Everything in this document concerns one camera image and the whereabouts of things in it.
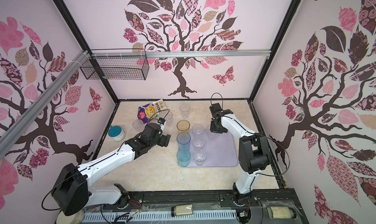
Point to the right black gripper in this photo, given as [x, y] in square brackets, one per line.
[213, 129]

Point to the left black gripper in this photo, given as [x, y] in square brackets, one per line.
[165, 140]

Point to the lilac plastic tray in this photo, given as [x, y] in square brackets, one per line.
[221, 153]

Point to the blue tall glass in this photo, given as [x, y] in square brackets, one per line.
[184, 141]

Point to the yellow tall glass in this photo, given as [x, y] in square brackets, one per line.
[183, 126]

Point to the clear glass back row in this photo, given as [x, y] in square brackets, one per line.
[185, 110]

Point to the teal frosted glass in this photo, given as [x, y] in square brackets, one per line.
[183, 157]

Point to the clear ribbed glass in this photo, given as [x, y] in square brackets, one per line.
[199, 157]
[199, 142]

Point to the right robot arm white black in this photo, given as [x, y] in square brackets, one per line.
[254, 152]

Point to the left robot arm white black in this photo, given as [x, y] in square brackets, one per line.
[74, 188]

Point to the purple snack bag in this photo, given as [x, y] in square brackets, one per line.
[147, 111]

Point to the white jar teal lid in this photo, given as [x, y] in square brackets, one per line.
[116, 133]

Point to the small beige box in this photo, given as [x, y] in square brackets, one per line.
[182, 210]

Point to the beige cylinder in wrap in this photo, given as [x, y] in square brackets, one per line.
[281, 212]

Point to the beige tape roll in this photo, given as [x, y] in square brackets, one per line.
[72, 219]

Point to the black wire basket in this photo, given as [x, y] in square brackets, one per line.
[116, 64]

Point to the aluminium rail back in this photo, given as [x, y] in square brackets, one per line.
[182, 54]

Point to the aluminium rail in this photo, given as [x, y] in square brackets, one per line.
[27, 118]
[182, 54]

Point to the white slotted cable duct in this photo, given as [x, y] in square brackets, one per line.
[161, 217]

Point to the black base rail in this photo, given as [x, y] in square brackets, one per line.
[224, 198]

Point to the aluminium rail left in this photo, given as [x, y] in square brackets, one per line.
[27, 118]

